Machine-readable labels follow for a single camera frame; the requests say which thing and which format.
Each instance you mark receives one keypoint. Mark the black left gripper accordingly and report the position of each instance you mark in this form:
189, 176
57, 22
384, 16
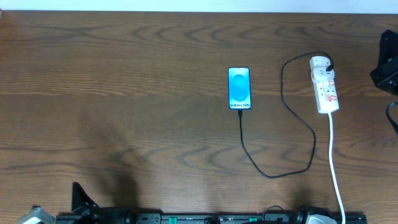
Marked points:
82, 210

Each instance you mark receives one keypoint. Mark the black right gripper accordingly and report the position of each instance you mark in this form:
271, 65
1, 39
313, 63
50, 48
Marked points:
384, 73

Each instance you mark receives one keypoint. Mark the blue Samsung Galaxy smartphone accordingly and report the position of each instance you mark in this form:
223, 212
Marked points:
239, 88

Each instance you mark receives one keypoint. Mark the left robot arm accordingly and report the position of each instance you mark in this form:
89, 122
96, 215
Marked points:
118, 215

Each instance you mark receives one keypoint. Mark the white USB charger adapter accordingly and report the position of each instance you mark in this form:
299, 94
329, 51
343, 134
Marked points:
319, 65

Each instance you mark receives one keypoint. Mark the white power strip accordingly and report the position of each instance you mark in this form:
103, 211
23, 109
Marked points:
325, 90

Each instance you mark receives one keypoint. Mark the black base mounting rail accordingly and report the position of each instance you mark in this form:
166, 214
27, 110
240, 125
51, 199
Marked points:
155, 218

